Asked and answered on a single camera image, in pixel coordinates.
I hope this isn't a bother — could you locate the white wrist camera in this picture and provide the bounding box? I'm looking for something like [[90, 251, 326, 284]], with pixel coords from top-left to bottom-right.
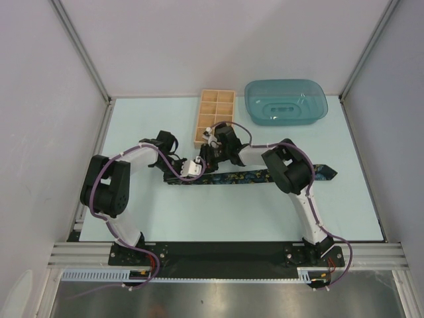
[[181, 157, 203, 178], [202, 127, 219, 148]]

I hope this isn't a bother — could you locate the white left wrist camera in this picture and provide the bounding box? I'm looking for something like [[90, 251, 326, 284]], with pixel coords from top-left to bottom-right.
[[181, 157, 203, 178]]

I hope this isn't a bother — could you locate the wooden compartment organizer box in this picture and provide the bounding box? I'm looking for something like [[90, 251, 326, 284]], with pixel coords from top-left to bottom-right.
[[193, 89, 236, 149]]

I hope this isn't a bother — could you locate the aluminium front rail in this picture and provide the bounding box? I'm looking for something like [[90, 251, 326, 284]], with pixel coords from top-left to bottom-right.
[[48, 242, 409, 270]]

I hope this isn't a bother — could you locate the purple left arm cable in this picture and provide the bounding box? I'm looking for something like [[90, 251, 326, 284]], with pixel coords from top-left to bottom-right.
[[68, 142, 206, 299]]

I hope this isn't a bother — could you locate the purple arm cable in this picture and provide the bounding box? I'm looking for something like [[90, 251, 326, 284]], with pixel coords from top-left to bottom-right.
[[68, 142, 206, 299], [207, 121, 352, 292]]

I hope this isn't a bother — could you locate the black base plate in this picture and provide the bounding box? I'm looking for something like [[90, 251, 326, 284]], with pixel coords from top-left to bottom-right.
[[108, 242, 345, 280]]

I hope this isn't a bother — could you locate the teal plastic basin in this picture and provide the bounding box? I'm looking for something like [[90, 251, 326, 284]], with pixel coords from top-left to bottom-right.
[[244, 79, 328, 126]]

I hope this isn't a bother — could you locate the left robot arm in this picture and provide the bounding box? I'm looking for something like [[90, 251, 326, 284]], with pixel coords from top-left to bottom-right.
[[79, 131, 184, 265]]

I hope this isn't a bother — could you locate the aluminium frame rail left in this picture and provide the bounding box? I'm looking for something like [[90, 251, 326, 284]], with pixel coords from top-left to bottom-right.
[[49, 0, 113, 103]]

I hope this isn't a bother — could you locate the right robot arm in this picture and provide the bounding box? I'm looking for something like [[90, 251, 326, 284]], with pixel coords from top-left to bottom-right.
[[199, 122, 334, 266]]

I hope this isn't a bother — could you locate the blue yellow patterned tie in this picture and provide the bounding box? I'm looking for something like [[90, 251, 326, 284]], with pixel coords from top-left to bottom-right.
[[164, 164, 338, 186]]

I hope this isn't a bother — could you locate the light blue cable duct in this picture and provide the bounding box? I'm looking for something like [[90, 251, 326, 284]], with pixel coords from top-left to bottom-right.
[[62, 269, 150, 282]]

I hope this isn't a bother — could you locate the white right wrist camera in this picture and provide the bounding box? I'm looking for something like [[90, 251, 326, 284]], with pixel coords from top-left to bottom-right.
[[202, 127, 219, 148]]

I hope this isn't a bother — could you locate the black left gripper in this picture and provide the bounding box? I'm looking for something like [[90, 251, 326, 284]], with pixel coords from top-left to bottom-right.
[[153, 156, 189, 185]]

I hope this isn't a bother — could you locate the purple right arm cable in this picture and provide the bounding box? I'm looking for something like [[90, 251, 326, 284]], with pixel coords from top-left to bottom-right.
[[207, 121, 352, 292]]

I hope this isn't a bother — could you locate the aluminium frame post right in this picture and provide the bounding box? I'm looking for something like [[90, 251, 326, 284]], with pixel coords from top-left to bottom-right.
[[338, 0, 401, 100]]

